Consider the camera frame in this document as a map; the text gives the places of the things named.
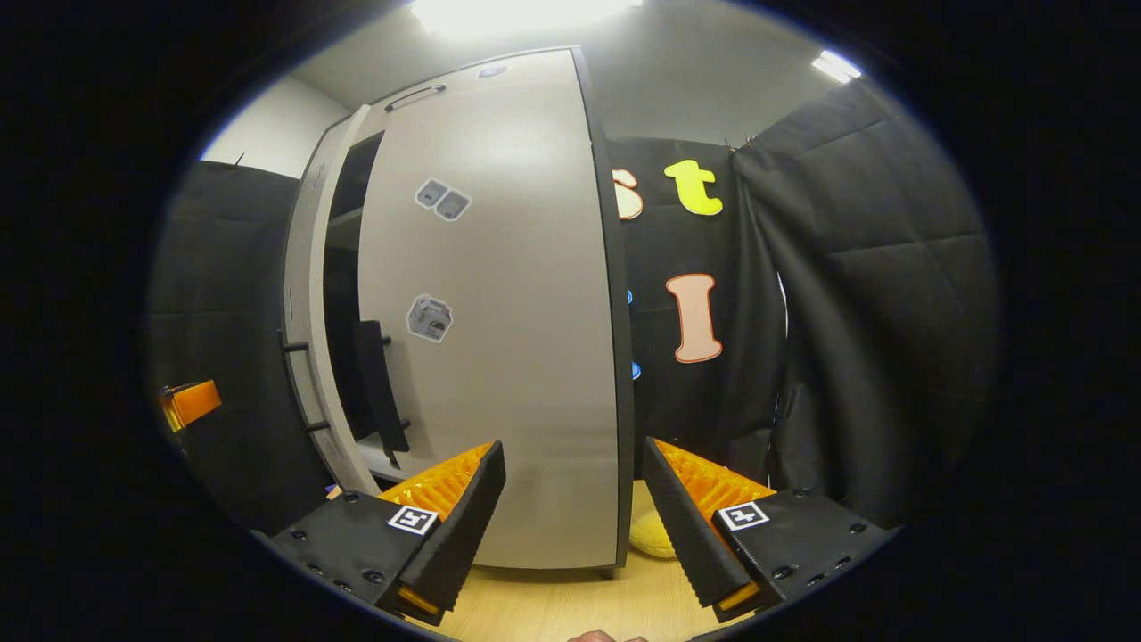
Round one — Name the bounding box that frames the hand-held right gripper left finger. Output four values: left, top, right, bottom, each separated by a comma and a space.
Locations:
267, 440, 507, 625

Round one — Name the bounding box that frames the ceiling light panel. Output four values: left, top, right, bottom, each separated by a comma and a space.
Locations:
811, 49, 864, 86
410, 0, 643, 38

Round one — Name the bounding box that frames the yellow round object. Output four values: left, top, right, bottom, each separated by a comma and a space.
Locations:
628, 508, 679, 559

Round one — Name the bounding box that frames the white shoe cabinet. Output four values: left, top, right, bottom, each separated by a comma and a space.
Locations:
308, 46, 636, 579

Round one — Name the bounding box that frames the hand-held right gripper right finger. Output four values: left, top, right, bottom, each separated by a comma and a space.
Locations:
642, 437, 897, 623

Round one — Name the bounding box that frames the white cabinet door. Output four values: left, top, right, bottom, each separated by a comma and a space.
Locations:
357, 116, 636, 572
283, 105, 373, 496

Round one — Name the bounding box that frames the metal drawer handle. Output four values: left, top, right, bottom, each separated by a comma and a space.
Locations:
385, 84, 447, 113

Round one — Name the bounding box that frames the black door handle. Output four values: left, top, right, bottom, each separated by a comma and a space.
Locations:
278, 328, 332, 436

